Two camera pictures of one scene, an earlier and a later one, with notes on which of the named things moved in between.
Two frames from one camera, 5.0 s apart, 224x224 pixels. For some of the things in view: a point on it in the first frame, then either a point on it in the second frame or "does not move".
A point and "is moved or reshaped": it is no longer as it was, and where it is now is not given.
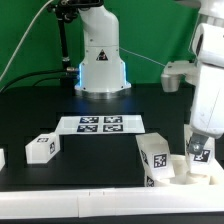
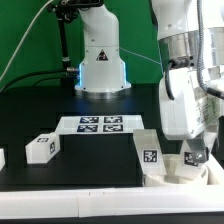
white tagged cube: (42, 148) does not move
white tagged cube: (155, 158) is moved or reshaped
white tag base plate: (102, 124) does not move
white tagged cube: (204, 163) is moved or reshaped
